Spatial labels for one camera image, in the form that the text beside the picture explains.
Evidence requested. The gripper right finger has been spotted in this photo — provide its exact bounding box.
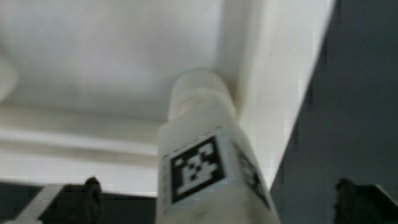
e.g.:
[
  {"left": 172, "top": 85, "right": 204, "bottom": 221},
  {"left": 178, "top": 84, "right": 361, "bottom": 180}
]
[{"left": 334, "top": 178, "right": 398, "bottom": 224}]

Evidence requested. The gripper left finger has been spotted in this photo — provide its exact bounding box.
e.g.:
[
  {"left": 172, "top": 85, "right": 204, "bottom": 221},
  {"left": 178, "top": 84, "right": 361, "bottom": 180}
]
[{"left": 13, "top": 177, "right": 105, "bottom": 224}]

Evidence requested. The white leg with tag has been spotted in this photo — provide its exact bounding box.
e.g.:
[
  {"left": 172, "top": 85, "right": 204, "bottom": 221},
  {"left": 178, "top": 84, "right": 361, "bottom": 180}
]
[{"left": 155, "top": 69, "right": 281, "bottom": 224}]

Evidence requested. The white square tabletop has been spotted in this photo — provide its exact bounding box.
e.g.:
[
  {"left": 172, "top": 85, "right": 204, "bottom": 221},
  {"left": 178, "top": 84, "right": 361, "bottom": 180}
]
[{"left": 0, "top": 0, "right": 338, "bottom": 196}]

